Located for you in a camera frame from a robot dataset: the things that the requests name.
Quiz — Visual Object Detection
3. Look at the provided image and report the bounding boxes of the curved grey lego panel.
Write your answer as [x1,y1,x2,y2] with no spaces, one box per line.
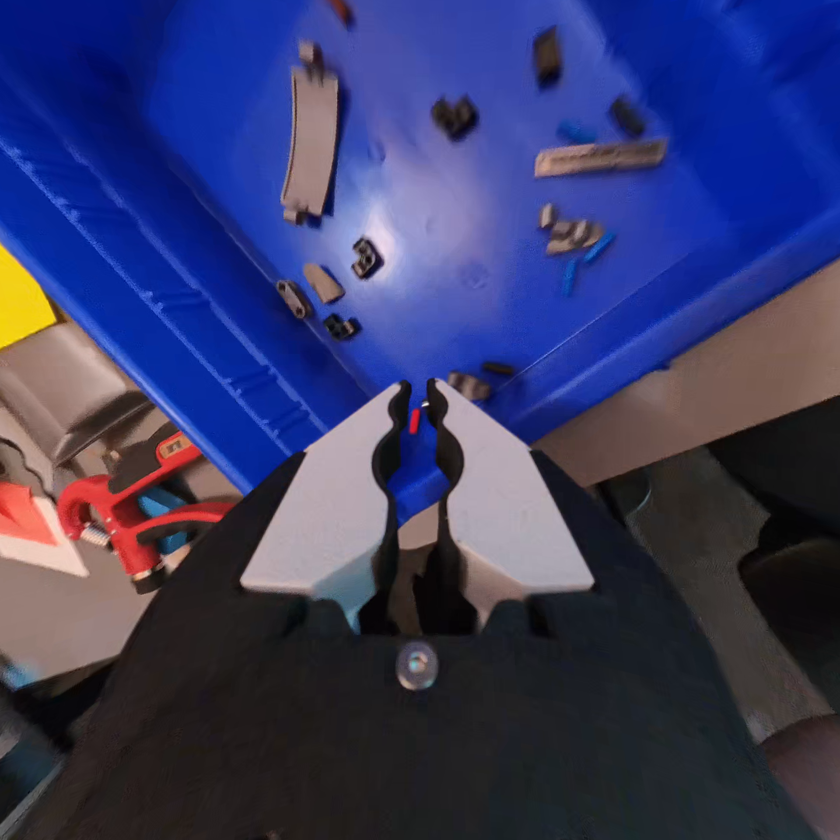
[280,41,344,227]

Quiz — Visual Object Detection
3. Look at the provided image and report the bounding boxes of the yellow sheet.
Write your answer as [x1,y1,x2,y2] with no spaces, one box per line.
[0,243,60,353]

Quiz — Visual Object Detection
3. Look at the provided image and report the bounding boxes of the red spring clamp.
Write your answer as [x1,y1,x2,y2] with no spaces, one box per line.
[58,423,235,595]

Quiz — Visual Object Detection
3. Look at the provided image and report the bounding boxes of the black lego block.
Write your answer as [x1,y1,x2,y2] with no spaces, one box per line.
[610,97,648,138]
[532,26,564,87]

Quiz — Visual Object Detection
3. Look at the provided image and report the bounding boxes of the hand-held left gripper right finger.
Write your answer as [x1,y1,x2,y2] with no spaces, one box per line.
[426,377,595,628]

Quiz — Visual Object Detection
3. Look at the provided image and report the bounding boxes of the long grey lego plate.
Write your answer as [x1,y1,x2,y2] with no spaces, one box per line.
[533,136,669,179]

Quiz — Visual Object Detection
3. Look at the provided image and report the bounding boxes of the red white triangular sign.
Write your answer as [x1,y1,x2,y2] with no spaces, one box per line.
[0,479,90,579]

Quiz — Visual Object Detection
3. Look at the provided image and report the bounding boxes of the grey lego slope pieces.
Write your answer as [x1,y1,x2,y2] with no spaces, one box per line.
[538,203,605,257]

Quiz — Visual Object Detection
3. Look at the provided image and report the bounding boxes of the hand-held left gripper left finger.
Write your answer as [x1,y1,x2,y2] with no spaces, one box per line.
[239,381,412,631]

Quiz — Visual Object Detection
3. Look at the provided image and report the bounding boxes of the grey lego short beam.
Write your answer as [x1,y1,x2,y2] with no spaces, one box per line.
[276,280,313,320]

